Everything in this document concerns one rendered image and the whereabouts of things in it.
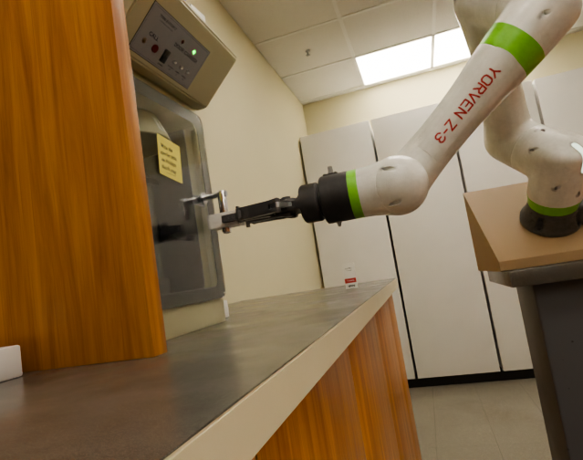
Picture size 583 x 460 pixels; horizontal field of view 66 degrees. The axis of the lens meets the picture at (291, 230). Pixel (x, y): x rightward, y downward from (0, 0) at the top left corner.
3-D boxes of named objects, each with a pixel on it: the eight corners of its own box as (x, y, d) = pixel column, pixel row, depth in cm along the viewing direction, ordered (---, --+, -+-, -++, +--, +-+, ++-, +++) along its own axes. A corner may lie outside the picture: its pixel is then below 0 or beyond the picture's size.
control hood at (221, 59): (96, 47, 70) (88, -13, 71) (197, 111, 101) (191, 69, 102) (160, 25, 67) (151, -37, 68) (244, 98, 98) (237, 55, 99)
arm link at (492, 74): (482, 36, 83) (533, 69, 81) (473, 55, 94) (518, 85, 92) (359, 191, 91) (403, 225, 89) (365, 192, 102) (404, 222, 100)
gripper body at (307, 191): (324, 185, 90) (280, 194, 93) (314, 178, 82) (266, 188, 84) (329, 221, 89) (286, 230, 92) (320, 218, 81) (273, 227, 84)
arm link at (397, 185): (423, 145, 75) (435, 210, 75) (421, 152, 87) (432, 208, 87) (341, 163, 79) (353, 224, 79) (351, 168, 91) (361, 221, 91)
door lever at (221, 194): (211, 237, 93) (205, 236, 91) (204, 193, 94) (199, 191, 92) (234, 233, 92) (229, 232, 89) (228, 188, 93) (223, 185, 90)
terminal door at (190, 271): (133, 316, 66) (103, 61, 70) (223, 297, 95) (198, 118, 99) (138, 315, 66) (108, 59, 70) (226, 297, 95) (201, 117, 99)
